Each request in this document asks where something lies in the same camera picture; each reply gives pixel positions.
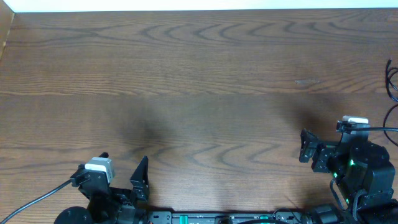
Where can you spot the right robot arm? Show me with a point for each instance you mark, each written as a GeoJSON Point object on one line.
{"type": "Point", "coordinates": [363, 173]}

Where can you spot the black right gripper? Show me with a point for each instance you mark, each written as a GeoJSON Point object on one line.
{"type": "Point", "coordinates": [310, 145]}

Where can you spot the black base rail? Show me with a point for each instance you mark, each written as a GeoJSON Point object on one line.
{"type": "Point", "coordinates": [284, 215]}

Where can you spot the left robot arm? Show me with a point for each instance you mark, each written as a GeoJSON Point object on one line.
{"type": "Point", "coordinates": [128, 214]}

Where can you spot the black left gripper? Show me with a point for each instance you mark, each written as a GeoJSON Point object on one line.
{"type": "Point", "coordinates": [121, 193]}

